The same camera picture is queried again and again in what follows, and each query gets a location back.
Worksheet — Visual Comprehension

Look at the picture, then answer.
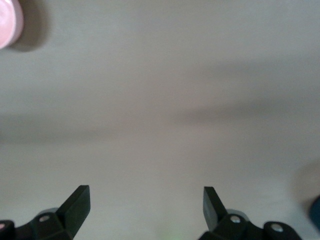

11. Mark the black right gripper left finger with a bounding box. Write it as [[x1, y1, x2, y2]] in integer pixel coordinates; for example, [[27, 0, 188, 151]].
[[0, 185, 91, 240]]

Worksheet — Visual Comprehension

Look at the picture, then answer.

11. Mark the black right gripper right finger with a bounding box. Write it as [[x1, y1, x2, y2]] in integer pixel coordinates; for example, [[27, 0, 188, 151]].
[[198, 186, 302, 240]]

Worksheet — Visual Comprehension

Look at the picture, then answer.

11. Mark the blue plastic cup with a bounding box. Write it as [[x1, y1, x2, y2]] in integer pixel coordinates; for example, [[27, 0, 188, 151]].
[[309, 196, 320, 227]]

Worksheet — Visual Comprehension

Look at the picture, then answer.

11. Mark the pink bowl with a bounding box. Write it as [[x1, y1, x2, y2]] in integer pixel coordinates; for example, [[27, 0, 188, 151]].
[[0, 0, 25, 50]]

